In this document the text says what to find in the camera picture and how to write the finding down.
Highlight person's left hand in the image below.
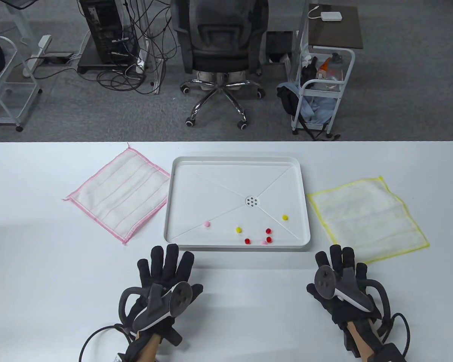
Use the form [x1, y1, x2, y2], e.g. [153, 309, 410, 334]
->
[121, 244, 203, 335]

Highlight person's right hand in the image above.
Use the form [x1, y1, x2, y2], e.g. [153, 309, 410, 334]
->
[307, 245, 382, 325]

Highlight yellow-edged white dish cloth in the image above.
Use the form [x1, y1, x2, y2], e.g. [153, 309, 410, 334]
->
[307, 175, 430, 264]

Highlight pink-edged white dish cloth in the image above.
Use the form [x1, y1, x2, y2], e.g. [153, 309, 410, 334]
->
[62, 143, 171, 245]

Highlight person's left forearm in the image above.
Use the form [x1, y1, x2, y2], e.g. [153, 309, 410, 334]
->
[134, 332, 161, 362]

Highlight person's right forearm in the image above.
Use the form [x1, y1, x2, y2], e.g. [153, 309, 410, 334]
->
[345, 321, 374, 359]

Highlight blue cloth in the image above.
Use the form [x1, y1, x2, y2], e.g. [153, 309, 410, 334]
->
[287, 81, 334, 125]

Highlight grey white hand controller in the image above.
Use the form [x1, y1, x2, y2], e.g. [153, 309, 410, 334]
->
[314, 266, 391, 328]
[118, 281, 194, 332]

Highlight white rectangular tray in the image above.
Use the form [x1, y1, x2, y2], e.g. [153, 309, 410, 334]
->
[163, 156, 311, 252]

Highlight black labelled wrist module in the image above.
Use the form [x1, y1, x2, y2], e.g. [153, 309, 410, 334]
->
[115, 347, 140, 362]
[374, 343, 404, 362]

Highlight white cart with bottles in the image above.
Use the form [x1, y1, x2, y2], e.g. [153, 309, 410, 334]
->
[291, 47, 356, 136]

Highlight white shoe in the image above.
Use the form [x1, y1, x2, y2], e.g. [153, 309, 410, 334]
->
[226, 71, 248, 89]
[196, 71, 216, 90]

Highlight orange bottle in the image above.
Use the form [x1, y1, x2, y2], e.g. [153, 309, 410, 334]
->
[316, 57, 333, 80]

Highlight clear bottle with grey cap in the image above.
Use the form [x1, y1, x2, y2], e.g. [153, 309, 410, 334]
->
[327, 53, 344, 91]

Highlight black wheeled platform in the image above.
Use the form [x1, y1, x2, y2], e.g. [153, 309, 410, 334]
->
[77, 51, 144, 74]

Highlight black mesh office chair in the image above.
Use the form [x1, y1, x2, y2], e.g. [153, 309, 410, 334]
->
[171, 0, 269, 130]

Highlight black box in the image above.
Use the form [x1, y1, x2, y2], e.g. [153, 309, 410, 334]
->
[266, 31, 293, 63]

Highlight brown side table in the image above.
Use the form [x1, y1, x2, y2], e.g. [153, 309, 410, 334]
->
[309, 4, 364, 49]

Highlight dark floor socket box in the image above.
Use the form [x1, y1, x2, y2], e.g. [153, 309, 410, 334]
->
[42, 53, 74, 64]

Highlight white cart with black bag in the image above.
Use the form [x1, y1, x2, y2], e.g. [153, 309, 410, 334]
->
[0, 36, 44, 132]

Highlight black computer tower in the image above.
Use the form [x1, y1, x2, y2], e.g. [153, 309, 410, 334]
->
[79, 0, 140, 64]

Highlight white desk foot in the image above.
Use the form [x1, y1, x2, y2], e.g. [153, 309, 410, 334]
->
[6, 0, 52, 78]

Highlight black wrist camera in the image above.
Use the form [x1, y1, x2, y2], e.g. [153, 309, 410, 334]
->
[162, 326, 183, 347]
[344, 332, 359, 355]

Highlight black glove cable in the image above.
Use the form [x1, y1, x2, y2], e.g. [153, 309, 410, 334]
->
[377, 313, 411, 359]
[79, 324, 136, 362]

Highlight black strap bag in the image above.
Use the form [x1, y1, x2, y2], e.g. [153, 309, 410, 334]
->
[276, 85, 300, 117]

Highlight white desk leg frame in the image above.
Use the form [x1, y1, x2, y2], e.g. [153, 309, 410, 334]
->
[136, 0, 166, 95]

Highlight tangle of black cables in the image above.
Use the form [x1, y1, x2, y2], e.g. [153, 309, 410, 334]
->
[79, 0, 174, 95]

